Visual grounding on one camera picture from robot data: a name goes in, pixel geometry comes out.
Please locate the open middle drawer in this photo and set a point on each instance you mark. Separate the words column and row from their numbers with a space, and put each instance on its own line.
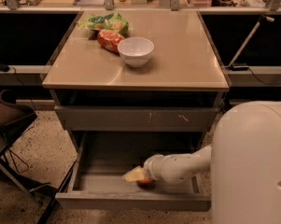
column 104, row 157

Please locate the brown office chair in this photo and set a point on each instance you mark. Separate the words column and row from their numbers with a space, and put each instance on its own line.
column 14, row 121

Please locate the closed top drawer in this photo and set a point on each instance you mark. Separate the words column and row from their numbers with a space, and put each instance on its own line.
column 135, row 119

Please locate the grey drawer cabinet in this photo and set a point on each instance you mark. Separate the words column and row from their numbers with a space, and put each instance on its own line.
column 183, row 70

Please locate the white pole stand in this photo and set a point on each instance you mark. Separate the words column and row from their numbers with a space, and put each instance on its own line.
column 232, row 64

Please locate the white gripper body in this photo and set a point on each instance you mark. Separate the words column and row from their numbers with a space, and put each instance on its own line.
column 151, row 167

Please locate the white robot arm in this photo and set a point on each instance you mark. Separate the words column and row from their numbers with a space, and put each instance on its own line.
column 244, row 160

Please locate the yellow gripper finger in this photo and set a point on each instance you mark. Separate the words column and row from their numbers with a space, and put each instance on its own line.
column 136, row 174

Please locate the orange snack bag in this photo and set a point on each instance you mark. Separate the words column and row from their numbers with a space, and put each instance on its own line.
column 109, row 39

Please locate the green chip bag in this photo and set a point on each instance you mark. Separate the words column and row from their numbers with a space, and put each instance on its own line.
column 113, row 21

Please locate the red apple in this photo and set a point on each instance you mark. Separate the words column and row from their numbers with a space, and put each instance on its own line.
column 145, row 182

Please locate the black power adapter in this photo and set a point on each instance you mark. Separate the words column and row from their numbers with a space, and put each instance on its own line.
column 4, row 68

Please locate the white bowl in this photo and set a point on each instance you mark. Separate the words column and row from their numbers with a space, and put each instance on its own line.
column 135, row 51

